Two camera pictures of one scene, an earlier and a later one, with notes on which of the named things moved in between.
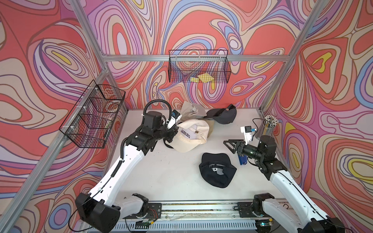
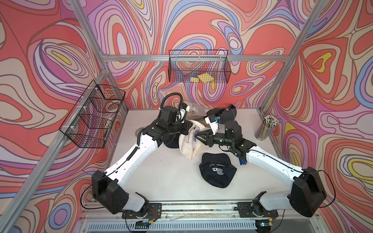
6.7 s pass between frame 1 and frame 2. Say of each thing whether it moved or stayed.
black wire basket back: stayed
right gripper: moved
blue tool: stayed
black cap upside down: stayed
